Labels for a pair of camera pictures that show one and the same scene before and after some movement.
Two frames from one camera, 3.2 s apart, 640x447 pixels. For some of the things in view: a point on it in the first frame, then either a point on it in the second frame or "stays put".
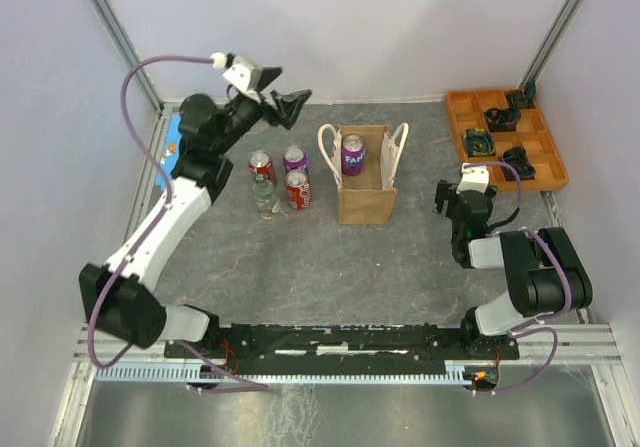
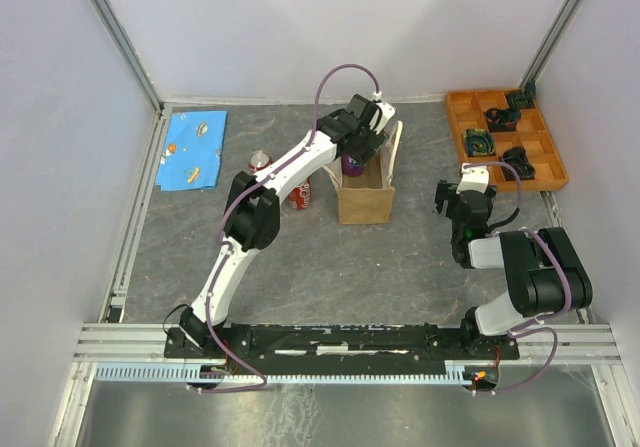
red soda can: [261, 162] stays put
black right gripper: [445, 192] stays put
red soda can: [298, 189] stays put
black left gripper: [290, 106] to [375, 143]
